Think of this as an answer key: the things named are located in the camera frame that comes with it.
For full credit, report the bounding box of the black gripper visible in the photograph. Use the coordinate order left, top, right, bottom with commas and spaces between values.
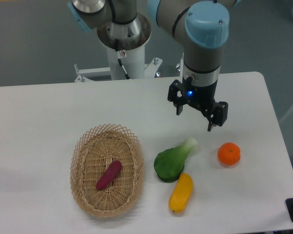
167, 77, 229, 132

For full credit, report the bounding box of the purple sweet potato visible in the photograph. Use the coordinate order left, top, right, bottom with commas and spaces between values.
96, 160, 122, 191

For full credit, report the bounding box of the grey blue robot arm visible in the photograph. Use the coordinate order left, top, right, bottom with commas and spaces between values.
67, 0, 235, 130

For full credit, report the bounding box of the woven wicker basket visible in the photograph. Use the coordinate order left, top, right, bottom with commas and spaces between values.
70, 124, 144, 218

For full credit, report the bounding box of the orange tangerine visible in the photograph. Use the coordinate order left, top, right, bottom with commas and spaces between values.
217, 142, 241, 166

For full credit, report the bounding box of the green bok choy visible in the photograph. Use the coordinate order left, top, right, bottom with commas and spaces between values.
153, 137, 198, 183

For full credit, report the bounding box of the yellow squash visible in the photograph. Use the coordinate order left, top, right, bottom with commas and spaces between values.
168, 173, 193, 213

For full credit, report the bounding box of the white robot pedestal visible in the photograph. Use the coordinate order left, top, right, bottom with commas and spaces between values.
74, 43, 188, 83

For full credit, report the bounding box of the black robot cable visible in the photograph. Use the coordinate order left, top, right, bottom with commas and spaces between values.
114, 38, 131, 80

